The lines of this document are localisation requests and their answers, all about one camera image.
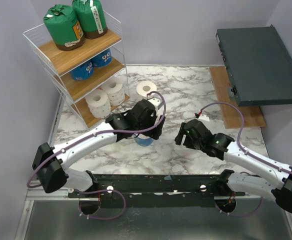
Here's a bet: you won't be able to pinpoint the white patterned roll blue dots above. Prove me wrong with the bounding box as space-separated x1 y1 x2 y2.
85 89 111 119

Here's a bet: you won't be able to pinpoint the white wire wooden shelf unit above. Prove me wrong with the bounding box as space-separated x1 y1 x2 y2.
22 9 131 130

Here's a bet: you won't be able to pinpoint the green roll orange label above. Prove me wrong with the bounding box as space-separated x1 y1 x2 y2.
43 4 86 51

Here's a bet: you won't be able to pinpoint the green roll white label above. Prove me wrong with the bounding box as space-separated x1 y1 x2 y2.
72 0 108 39

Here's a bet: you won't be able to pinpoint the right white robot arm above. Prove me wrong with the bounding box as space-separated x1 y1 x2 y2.
174 119 292 214

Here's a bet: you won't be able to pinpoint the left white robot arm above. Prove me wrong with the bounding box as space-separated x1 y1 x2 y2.
32 97 165 198

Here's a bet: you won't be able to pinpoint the wooden board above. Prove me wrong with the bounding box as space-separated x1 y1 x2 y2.
209 66 266 129

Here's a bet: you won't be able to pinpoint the dark teal metal box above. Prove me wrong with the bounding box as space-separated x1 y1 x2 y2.
215 25 292 107

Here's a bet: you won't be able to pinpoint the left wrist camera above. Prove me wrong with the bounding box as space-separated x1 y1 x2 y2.
148 97 163 111

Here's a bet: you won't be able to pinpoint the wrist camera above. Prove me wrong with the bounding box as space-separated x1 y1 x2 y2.
194 111 210 122
148 97 163 111

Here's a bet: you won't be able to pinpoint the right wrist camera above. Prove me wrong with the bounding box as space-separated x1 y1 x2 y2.
194 111 210 122

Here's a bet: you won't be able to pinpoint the black mounting rail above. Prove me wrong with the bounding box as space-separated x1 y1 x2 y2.
68 173 233 208

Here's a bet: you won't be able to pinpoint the aluminium extrusion rail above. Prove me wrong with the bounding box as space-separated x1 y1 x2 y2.
15 96 64 240

